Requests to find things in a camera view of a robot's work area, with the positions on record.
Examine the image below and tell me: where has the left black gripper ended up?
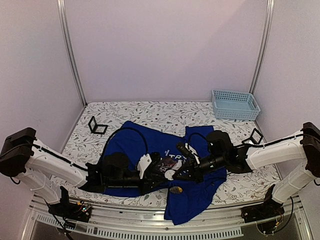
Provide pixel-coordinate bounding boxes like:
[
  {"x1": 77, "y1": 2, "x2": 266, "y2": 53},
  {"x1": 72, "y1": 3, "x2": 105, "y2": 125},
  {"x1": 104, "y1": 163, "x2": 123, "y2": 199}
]
[{"x1": 106, "y1": 170, "x2": 168, "y2": 196}]

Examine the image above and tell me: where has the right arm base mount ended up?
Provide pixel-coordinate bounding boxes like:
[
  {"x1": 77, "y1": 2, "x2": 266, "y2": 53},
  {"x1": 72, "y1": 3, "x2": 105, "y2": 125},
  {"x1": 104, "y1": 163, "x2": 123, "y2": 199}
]
[{"x1": 241, "y1": 184, "x2": 285, "y2": 235}]

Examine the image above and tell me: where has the right black cable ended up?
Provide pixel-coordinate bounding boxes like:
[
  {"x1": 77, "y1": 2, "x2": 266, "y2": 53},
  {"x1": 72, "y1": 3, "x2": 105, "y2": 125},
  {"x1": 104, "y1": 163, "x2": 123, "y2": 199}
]
[{"x1": 187, "y1": 133, "x2": 208, "y2": 148}]

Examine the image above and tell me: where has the aluminium frame post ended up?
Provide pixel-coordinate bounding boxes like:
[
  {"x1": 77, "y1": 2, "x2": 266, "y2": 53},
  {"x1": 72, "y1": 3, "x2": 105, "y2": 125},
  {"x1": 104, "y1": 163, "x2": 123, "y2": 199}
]
[
  {"x1": 56, "y1": 0, "x2": 88, "y2": 107},
  {"x1": 249, "y1": 0, "x2": 275, "y2": 95}
]

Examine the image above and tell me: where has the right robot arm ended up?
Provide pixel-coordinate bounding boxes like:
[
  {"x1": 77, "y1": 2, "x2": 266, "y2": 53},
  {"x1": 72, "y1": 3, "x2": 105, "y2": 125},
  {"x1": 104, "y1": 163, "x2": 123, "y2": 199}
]
[{"x1": 173, "y1": 122, "x2": 320, "y2": 218}]

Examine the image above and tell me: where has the floral patterned tablecloth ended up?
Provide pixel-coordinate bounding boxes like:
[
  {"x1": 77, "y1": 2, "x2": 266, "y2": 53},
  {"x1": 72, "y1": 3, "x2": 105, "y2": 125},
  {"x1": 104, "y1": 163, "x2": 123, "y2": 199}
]
[{"x1": 61, "y1": 101, "x2": 280, "y2": 208}]

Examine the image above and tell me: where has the black brooch box yellow brooch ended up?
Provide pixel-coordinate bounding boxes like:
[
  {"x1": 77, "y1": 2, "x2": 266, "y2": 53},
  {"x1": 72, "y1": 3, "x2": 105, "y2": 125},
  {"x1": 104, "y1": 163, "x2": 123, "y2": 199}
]
[{"x1": 88, "y1": 116, "x2": 108, "y2": 135}]

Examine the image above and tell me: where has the left aluminium frame post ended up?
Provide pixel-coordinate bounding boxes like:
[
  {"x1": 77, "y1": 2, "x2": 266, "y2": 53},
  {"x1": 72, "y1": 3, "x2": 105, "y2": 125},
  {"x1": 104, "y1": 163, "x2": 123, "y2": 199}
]
[{"x1": 56, "y1": 0, "x2": 88, "y2": 107}]

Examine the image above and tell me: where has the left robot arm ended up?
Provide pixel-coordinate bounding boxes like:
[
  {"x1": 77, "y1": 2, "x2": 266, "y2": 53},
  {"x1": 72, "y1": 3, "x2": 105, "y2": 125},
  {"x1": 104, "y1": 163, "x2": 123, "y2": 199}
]
[{"x1": 0, "y1": 127, "x2": 169, "y2": 217}]

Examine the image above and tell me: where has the round yellow blue brooch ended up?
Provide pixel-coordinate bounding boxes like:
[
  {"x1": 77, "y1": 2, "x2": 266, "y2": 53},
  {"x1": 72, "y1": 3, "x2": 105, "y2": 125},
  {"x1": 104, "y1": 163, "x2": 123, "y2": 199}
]
[{"x1": 169, "y1": 186, "x2": 183, "y2": 194}]

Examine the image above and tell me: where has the black brooch box silver brooch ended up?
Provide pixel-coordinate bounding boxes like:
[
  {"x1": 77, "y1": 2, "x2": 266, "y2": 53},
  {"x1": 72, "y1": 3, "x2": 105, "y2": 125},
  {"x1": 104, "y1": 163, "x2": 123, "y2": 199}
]
[{"x1": 241, "y1": 128, "x2": 264, "y2": 145}]

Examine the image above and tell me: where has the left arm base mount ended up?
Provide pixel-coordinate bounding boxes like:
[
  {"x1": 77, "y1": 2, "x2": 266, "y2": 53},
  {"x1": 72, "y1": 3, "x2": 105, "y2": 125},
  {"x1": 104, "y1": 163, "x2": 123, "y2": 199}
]
[{"x1": 48, "y1": 186, "x2": 92, "y2": 223}]

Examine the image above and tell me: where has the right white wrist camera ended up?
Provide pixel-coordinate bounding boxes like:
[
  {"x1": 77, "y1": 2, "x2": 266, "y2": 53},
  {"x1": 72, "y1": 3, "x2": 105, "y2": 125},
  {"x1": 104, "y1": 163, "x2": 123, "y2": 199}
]
[{"x1": 176, "y1": 142, "x2": 200, "y2": 164}]

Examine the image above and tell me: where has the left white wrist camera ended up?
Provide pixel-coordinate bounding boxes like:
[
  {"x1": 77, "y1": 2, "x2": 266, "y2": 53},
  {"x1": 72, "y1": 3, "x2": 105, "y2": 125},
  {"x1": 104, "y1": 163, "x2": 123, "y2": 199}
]
[{"x1": 136, "y1": 152, "x2": 162, "y2": 180}]

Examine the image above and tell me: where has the right aluminium frame post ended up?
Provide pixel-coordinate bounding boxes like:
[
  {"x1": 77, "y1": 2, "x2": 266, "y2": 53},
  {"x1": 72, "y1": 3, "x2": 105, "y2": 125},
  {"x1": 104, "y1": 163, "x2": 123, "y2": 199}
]
[{"x1": 249, "y1": 0, "x2": 275, "y2": 95}]

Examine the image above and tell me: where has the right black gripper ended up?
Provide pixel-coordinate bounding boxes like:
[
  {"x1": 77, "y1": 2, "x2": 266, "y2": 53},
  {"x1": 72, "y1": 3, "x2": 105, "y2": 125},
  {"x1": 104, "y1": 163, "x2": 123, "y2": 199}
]
[{"x1": 172, "y1": 154, "x2": 227, "y2": 185}]

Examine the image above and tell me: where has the round light blue brooch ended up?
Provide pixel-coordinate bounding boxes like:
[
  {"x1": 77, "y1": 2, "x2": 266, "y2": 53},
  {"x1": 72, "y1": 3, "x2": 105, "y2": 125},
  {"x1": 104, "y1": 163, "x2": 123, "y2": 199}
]
[{"x1": 164, "y1": 169, "x2": 176, "y2": 181}]

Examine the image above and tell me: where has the left black cable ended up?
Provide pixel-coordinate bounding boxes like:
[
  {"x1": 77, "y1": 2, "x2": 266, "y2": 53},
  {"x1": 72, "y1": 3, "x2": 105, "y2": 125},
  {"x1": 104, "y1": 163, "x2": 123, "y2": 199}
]
[{"x1": 99, "y1": 127, "x2": 149, "y2": 166}]

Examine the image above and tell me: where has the blue printed t-shirt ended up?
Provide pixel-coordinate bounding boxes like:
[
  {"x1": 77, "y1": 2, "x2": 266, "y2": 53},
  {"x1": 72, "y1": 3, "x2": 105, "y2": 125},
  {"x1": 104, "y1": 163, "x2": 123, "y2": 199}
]
[{"x1": 103, "y1": 121, "x2": 227, "y2": 225}]

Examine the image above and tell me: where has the light blue plastic basket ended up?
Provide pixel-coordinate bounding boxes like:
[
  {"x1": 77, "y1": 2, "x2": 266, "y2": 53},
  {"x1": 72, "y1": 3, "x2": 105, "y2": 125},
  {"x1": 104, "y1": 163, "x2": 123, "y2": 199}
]
[{"x1": 211, "y1": 89, "x2": 261, "y2": 121}]

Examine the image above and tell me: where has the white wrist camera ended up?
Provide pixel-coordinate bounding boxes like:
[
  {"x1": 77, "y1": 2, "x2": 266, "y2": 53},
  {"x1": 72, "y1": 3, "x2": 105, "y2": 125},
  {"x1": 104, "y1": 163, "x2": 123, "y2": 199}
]
[
  {"x1": 136, "y1": 152, "x2": 162, "y2": 180},
  {"x1": 176, "y1": 142, "x2": 200, "y2": 164}
]

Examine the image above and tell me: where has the black cable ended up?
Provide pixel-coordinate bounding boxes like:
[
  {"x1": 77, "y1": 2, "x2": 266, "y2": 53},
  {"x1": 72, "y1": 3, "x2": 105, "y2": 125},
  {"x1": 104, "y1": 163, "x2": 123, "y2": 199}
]
[
  {"x1": 99, "y1": 127, "x2": 149, "y2": 166},
  {"x1": 187, "y1": 133, "x2": 208, "y2": 148}
]

